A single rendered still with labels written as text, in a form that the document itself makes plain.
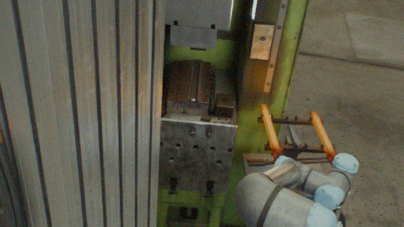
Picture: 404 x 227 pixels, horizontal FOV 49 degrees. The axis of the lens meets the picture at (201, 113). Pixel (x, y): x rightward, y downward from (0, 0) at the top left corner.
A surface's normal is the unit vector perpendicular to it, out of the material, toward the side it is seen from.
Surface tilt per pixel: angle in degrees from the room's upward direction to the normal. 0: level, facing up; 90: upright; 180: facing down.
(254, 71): 90
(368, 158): 0
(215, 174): 90
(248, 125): 90
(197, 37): 90
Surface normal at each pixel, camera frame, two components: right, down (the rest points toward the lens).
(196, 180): -0.04, 0.56
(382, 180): 0.08, -0.83
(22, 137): -0.42, 0.47
